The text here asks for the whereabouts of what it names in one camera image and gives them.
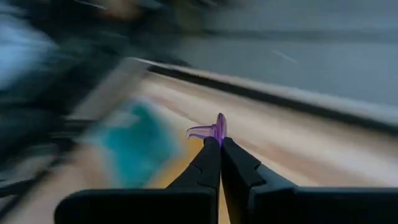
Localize orange plastic bin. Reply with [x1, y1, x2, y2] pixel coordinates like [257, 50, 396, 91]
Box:
[146, 138, 233, 224]

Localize purple plastic decoration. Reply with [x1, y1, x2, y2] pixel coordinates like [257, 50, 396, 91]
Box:
[185, 112, 228, 146]

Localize teal plastic bin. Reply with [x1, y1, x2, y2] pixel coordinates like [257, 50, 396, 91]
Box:
[79, 98, 183, 189]

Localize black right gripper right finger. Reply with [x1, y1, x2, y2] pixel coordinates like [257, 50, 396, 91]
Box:
[220, 136, 398, 224]

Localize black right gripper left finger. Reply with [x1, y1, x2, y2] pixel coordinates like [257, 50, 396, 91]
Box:
[54, 136, 222, 224]

